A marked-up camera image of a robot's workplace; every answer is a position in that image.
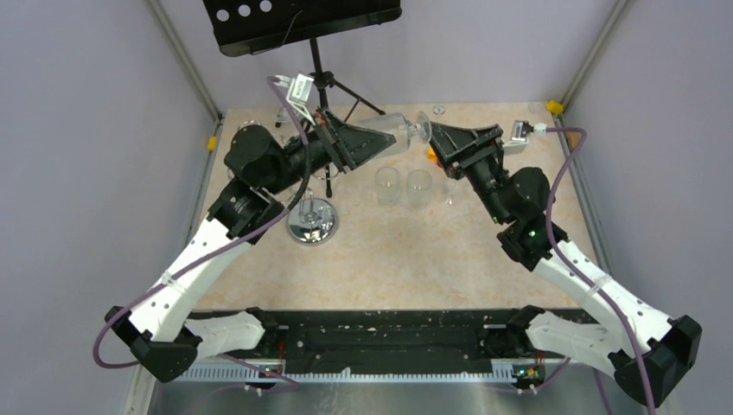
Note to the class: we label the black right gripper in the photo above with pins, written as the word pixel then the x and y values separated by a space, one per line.
pixel 452 142

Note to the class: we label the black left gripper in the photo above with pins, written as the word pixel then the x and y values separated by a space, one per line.
pixel 357 145

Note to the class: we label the large plain wine glass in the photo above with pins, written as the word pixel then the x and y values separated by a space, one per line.
pixel 449 190

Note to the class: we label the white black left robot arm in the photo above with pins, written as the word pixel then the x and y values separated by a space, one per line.
pixel 158 328

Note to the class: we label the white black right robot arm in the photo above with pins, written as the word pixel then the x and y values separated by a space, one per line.
pixel 646 351

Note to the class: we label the chrome wine glass rack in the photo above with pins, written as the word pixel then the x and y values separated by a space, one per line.
pixel 312 220

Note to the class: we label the small wooden block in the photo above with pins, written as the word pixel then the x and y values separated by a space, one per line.
pixel 573 139

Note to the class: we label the black music stand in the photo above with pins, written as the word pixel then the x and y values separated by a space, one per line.
pixel 256 27

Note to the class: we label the yellow ring toy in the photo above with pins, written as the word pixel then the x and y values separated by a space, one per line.
pixel 431 155

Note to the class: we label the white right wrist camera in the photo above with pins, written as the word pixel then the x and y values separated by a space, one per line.
pixel 520 135

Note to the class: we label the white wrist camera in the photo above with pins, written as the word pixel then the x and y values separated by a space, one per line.
pixel 520 135
pixel 298 92

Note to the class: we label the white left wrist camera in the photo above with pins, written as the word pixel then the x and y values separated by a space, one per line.
pixel 298 92

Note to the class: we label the yellow corner bracket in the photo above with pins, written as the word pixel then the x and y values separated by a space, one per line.
pixel 554 107

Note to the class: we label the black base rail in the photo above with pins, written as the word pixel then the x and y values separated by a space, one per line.
pixel 383 342

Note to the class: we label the aluminium frame post left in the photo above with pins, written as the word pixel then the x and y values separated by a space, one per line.
pixel 183 58

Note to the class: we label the aluminium frame post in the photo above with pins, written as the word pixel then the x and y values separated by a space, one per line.
pixel 603 37
pixel 183 58

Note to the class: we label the aluminium frame post right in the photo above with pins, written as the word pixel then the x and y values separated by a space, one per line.
pixel 603 37

